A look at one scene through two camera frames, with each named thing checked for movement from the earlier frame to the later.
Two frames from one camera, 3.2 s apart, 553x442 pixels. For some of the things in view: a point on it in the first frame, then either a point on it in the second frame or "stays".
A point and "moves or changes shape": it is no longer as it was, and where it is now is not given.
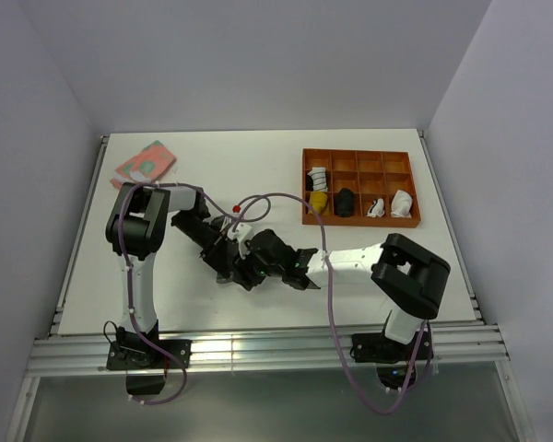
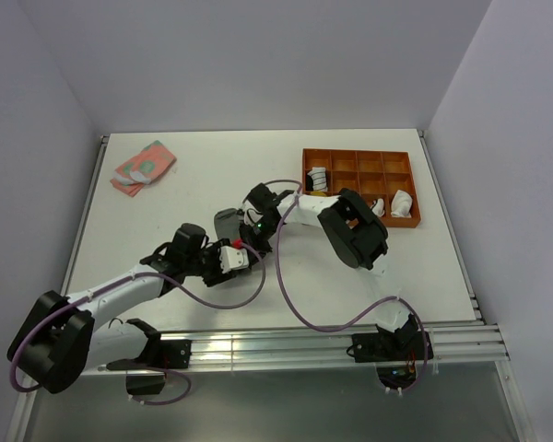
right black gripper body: x=256 y=270 → x=257 y=236
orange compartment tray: x=358 y=188 stays
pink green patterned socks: x=145 y=167 stays
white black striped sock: x=320 y=179 stays
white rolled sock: x=401 y=204 stays
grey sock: x=221 y=280 moves or changes shape
